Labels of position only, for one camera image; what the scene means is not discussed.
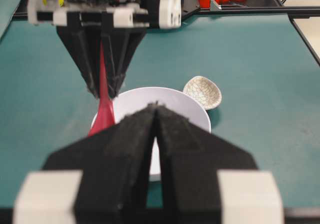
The black right frame rail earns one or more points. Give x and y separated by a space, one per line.
257 7

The speckled cream spoon rest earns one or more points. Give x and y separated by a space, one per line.
205 91

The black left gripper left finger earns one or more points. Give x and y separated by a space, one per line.
115 164

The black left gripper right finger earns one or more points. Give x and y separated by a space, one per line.
189 160

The white round bowl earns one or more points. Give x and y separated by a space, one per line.
133 100

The metal corner bracket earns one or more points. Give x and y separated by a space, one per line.
214 6

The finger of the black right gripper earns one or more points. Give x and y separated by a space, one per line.
83 45
119 46

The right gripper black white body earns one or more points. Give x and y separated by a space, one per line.
125 14

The pink ceramic spoon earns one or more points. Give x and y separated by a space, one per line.
105 116

